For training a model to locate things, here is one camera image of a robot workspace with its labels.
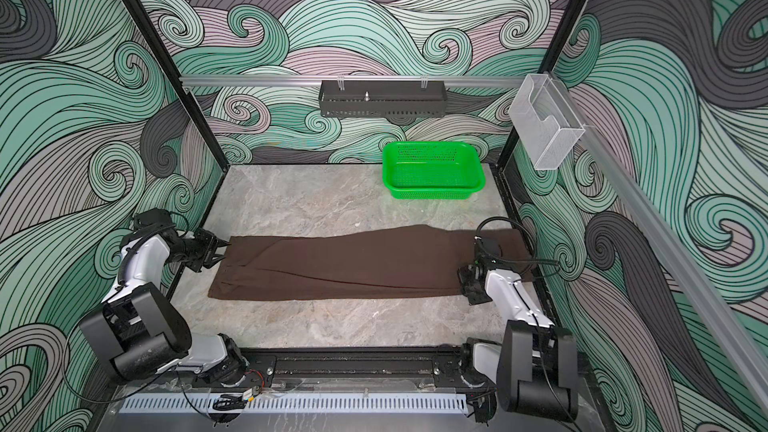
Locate black frame post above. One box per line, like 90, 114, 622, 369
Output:
121, 0, 230, 173
495, 0, 611, 169

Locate white slotted cable duct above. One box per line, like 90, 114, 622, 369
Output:
118, 392, 468, 415

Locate brown trousers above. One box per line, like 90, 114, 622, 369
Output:
207, 224, 538, 301

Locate black frame post right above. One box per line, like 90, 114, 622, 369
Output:
495, 0, 611, 169

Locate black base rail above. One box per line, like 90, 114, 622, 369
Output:
194, 339, 490, 389

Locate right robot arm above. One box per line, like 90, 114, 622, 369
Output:
458, 235, 579, 423

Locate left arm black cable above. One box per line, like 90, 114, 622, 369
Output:
59, 209, 211, 418

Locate clear acrylic wall holder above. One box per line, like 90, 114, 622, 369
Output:
509, 74, 585, 171

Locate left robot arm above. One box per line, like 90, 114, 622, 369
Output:
78, 208, 248, 387

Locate aluminium rail right wall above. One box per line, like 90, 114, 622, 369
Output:
552, 76, 767, 412

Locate black perforated wall tray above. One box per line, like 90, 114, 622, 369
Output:
318, 81, 448, 122

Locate green plastic basket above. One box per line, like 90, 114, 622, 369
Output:
382, 141, 486, 200

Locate black frame post left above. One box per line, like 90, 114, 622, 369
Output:
121, 0, 230, 173

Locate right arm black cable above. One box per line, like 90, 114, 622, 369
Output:
473, 215, 562, 280

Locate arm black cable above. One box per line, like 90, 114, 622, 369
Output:
59, 209, 211, 418
473, 215, 562, 280

